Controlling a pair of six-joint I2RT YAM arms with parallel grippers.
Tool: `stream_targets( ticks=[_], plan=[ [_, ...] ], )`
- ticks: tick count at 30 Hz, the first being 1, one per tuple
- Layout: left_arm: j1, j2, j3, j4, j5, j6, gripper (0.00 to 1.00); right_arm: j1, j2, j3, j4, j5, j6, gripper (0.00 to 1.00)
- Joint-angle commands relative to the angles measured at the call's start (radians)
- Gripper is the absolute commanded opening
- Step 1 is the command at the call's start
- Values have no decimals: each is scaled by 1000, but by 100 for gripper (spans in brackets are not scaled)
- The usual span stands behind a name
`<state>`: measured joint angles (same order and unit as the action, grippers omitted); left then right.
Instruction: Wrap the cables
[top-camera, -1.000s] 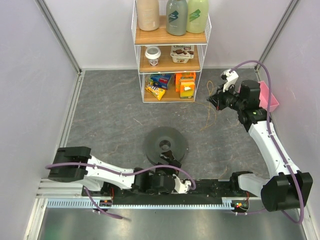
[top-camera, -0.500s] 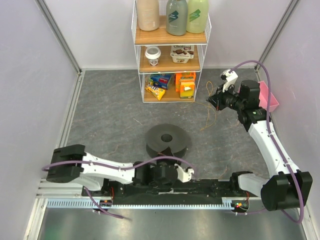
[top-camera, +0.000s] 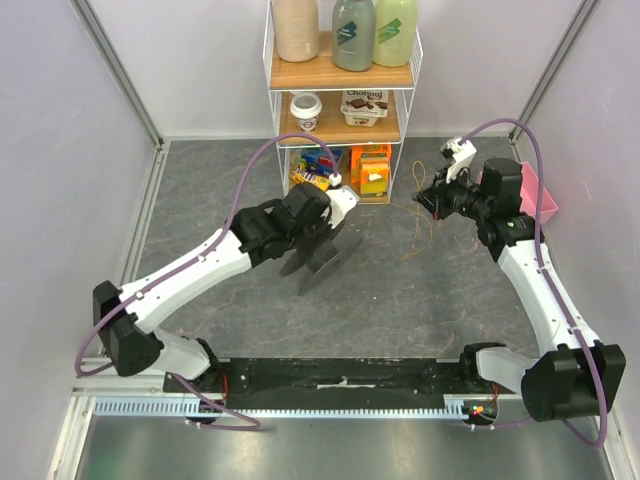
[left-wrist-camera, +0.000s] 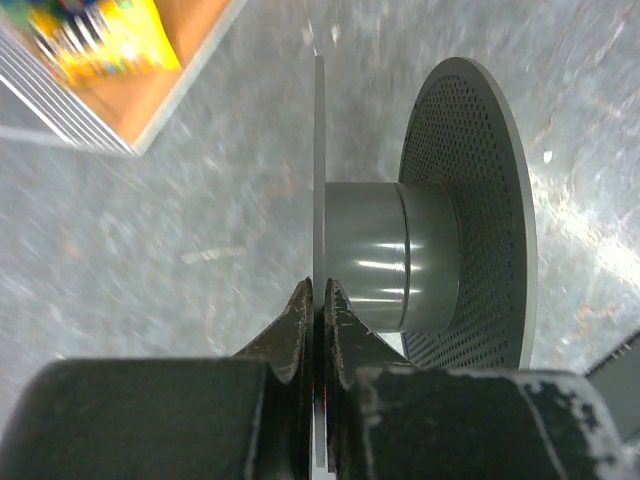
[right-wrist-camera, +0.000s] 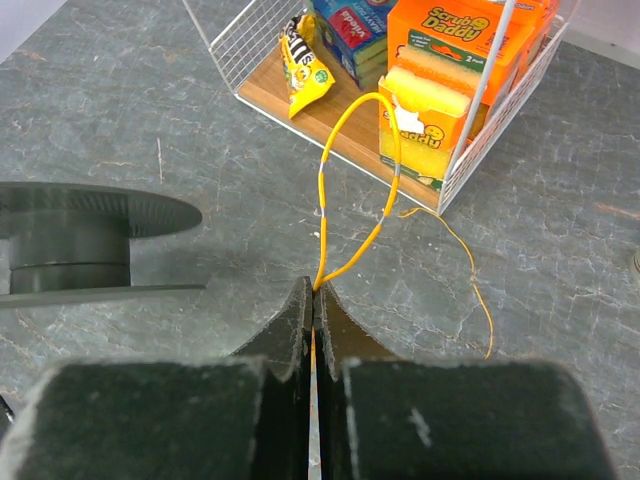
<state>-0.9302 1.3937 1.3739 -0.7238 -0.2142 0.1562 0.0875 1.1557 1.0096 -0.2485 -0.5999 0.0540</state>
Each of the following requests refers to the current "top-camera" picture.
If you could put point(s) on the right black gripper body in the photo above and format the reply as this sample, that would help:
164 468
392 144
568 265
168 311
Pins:
442 195

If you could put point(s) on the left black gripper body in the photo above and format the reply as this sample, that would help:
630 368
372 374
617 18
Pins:
307 239

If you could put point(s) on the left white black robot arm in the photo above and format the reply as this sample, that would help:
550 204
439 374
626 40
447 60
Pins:
128 319

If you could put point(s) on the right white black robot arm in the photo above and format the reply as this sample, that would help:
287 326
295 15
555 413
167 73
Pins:
575 374

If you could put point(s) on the yellow orange sponge pack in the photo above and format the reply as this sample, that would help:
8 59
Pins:
374 177

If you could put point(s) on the yellow M&M candy bag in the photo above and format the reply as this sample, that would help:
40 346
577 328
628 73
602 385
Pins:
301 176

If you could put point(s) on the pink plastic bin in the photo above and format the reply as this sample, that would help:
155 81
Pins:
537 192

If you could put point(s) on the blue snack box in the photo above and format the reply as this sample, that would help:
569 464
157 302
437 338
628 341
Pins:
316 161

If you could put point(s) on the orange cracker box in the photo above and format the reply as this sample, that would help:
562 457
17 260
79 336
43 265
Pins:
357 153

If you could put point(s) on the Chobani yogurt tub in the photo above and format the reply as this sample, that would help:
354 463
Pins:
364 107

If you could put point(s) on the white lidded yogurt cup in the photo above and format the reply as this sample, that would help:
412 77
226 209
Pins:
306 108

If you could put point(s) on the light green soap bottle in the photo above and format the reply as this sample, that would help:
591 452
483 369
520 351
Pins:
396 23

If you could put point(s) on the grey-green soap bottle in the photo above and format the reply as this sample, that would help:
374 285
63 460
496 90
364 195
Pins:
353 32

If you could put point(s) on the beige lotion bottle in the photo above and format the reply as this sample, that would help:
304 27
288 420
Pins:
296 26

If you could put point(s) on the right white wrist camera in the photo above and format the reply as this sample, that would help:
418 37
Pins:
459 154

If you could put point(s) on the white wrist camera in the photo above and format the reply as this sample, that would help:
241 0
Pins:
342 201
459 154

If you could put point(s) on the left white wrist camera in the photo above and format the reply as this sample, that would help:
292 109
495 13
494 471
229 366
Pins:
342 201

